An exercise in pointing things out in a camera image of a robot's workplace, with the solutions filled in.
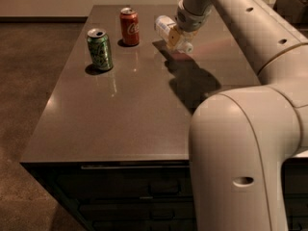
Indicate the red cola can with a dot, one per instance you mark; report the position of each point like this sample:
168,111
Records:
129,22

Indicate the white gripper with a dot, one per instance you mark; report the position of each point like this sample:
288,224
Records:
189,22

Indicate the green soda can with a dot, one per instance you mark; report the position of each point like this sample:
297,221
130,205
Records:
100,49

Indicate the clear plastic bottle white cap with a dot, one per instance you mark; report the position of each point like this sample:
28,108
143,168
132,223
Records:
162,26

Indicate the dark drawer cabinet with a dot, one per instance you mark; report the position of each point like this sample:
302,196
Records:
121,196

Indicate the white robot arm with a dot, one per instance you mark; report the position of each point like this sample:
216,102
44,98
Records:
240,138

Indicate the dark box with snacks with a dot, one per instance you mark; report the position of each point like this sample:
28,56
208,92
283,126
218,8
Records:
294,11

